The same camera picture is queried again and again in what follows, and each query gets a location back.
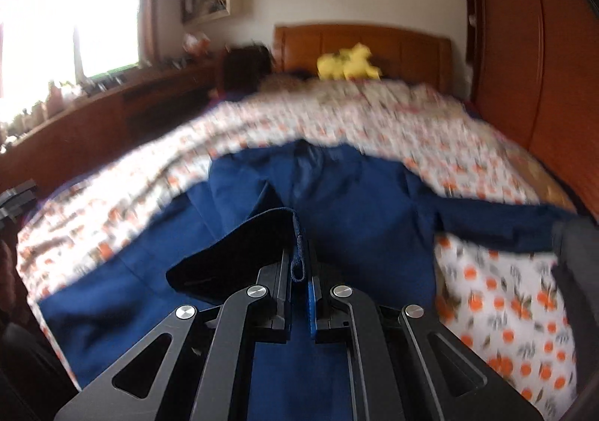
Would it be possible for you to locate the yellow plush toy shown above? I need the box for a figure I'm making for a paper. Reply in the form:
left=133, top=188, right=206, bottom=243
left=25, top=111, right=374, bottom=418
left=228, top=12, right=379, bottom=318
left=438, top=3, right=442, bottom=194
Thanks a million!
left=317, top=43, right=382, bottom=80

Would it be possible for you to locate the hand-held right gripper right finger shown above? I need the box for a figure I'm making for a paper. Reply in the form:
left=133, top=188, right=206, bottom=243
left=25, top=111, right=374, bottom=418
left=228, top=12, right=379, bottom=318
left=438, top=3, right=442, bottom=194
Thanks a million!
left=307, top=262, right=544, bottom=421

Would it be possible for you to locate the navy blue garment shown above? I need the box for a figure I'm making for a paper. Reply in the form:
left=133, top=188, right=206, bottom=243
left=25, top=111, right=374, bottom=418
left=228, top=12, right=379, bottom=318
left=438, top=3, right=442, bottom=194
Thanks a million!
left=40, top=140, right=578, bottom=421

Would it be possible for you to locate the wooden headboard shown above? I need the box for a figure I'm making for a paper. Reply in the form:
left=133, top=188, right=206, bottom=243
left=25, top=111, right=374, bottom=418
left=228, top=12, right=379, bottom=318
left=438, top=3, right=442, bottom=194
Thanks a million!
left=274, top=23, right=454, bottom=87

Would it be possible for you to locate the person's left forearm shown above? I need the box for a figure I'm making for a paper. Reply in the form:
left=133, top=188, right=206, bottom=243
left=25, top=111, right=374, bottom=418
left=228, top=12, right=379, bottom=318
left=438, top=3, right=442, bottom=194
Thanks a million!
left=0, top=234, right=26, bottom=323

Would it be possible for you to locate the red and white figurine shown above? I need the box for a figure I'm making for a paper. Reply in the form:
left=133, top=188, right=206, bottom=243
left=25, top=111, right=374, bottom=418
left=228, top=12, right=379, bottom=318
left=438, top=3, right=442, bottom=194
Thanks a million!
left=183, top=32, right=210, bottom=58

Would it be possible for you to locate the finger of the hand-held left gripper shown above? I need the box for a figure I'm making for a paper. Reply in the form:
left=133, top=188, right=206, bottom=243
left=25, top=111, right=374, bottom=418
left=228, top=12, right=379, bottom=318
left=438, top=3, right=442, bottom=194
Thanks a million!
left=0, top=179, right=37, bottom=229

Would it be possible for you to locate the wooden wardrobe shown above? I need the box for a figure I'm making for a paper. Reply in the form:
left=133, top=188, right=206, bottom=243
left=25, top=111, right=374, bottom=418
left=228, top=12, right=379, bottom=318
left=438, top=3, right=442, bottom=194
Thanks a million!
left=461, top=0, right=599, bottom=218

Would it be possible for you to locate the orange fruit print bed sheet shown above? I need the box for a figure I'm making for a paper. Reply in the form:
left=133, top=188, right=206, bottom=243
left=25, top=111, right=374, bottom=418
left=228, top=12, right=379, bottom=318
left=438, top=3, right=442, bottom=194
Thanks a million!
left=16, top=77, right=581, bottom=417

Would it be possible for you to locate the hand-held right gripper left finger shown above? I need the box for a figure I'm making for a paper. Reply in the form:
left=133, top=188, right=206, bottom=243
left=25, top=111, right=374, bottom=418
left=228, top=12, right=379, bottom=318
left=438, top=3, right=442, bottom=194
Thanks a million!
left=54, top=249, right=295, bottom=421

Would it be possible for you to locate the window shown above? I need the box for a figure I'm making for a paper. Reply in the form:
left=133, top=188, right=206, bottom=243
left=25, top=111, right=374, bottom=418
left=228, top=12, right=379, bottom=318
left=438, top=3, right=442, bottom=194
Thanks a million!
left=0, top=0, right=147, bottom=99

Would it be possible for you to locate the dark grey cloth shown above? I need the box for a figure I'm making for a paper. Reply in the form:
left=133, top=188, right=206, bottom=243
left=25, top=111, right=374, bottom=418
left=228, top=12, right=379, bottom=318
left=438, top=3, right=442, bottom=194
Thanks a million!
left=550, top=216, right=599, bottom=405

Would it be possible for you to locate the row of small windowsill ornaments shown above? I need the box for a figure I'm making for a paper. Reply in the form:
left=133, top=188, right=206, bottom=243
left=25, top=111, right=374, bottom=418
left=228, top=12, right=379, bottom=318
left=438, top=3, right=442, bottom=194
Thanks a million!
left=0, top=79, right=97, bottom=150

